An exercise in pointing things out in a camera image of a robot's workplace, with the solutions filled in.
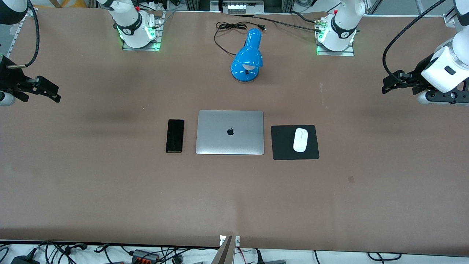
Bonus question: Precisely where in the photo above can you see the black mouse pad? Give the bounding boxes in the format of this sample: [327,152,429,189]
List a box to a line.
[271,125,320,161]

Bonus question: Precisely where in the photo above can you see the thick black power cable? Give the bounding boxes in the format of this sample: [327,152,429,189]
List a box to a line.
[233,13,325,33]

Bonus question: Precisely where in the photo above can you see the grey power strip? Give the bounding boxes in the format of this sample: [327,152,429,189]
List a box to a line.
[222,0,254,14]

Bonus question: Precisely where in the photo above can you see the thin black lamp cord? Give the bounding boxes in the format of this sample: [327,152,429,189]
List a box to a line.
[214,21,267,56]

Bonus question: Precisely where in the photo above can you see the blue desk lamp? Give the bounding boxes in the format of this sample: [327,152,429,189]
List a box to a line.
[230,28,263,83]

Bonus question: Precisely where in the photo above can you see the grey camera stand post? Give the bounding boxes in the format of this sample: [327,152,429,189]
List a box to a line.
[211,235,241,264]

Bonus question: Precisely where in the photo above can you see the black power adapter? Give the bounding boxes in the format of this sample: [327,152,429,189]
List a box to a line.
[10,254,40,264]

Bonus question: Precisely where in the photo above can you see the silver closed laptop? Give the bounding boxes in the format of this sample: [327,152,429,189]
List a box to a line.
[195,110,265,155]

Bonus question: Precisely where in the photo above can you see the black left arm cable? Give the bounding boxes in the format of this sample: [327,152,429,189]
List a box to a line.
[382,0,448,79]

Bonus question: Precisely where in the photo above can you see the black left camera mount plate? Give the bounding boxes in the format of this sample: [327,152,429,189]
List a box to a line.
[427,79,469,105]

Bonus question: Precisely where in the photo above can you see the black looped floor cable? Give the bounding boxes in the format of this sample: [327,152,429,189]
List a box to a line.
[367,252,402,261]

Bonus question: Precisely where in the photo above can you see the black connector block red tabs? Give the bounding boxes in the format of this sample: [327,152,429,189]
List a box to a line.
[131,249,160,263]

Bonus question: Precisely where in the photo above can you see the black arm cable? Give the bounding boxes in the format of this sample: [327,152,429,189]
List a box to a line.
[382,0,448,79]
[7,0,40,69]

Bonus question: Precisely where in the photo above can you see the aluminium rail profile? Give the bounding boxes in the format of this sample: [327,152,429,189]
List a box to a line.
[5,5,39,59]

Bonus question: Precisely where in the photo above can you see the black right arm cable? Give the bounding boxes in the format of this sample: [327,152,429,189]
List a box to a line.
[7,0,40,69]

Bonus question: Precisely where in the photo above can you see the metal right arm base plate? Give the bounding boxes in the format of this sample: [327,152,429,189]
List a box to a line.
[122,11,164,51]

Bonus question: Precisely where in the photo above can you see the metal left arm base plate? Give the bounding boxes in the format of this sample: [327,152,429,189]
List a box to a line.
[316,18,355,56]

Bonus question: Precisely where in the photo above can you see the white computer mouse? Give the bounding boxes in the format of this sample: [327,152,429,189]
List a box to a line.
[293,128,309,153]

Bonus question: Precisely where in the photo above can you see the black smartphone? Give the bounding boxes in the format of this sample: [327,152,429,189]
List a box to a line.
[166,119,185,153]

